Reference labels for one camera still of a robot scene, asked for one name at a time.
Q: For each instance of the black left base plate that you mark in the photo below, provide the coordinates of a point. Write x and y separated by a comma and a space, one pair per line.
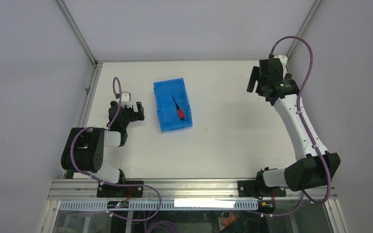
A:
109, 191

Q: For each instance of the blue plastic bin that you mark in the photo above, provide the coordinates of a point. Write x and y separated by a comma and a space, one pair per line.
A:
166, 110

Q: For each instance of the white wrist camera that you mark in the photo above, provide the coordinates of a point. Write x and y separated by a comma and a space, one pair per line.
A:
283, 59
124, 99

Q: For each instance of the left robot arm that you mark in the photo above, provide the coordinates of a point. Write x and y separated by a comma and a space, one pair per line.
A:
84, 148

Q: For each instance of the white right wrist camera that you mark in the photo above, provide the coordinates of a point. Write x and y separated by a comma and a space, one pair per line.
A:
283, 59

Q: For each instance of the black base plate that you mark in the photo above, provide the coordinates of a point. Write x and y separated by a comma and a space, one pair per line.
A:
251, 188
109, 191

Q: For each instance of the aluminium mounting rail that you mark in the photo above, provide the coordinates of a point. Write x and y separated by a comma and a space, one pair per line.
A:
167, 189

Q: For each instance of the orange object below table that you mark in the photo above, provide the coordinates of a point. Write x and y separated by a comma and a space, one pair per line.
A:
226, 218

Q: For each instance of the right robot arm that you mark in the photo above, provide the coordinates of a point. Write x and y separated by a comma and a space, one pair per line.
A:
315, 166

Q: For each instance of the white slotted cable duct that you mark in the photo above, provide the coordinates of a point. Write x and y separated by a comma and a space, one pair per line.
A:
166, 205

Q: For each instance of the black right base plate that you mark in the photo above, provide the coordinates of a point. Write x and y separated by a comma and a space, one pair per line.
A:
251, 188

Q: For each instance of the red handled screwdriver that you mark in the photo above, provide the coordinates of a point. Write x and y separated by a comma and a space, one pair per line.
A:
179, 110

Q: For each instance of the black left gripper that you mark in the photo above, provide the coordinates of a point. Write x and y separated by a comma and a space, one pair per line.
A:
140, 116

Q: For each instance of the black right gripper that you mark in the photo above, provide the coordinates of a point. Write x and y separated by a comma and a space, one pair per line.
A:
255, 76

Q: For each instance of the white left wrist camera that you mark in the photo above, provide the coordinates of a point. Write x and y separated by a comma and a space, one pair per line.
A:
124, 99

